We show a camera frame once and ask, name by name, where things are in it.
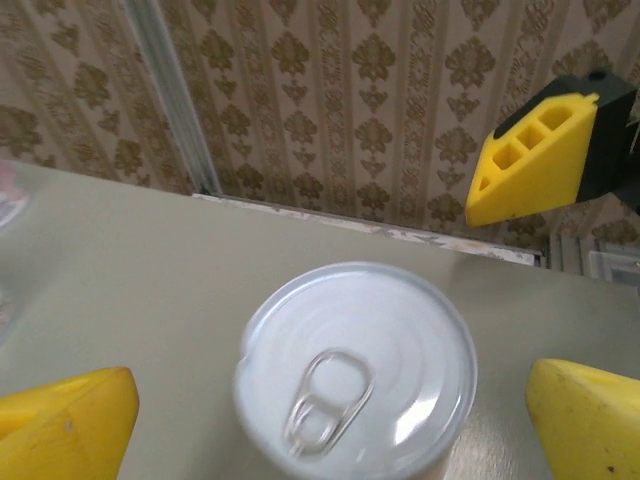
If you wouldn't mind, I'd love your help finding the grey counter box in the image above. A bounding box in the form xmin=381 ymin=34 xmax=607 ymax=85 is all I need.
xmin=0 ymin=158 xmax=640 ymax=480

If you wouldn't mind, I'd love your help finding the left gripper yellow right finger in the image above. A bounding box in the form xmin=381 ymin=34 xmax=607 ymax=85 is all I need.
xmin=523 ymin=357 xmax=640 ymax=480

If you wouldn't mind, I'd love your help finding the aluminium frame post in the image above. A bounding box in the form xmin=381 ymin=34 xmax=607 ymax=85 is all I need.
xmin=121 ymin=0 xmax=222 ymax=197

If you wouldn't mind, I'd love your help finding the aluminium table side rail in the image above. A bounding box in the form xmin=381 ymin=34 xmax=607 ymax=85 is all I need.
xmin=544 ymin=232 xmax=640 ymax=291

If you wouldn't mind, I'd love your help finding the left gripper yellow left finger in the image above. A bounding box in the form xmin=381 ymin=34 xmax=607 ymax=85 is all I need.
xmin=0 ymin=366 xmax=141 ymax=480

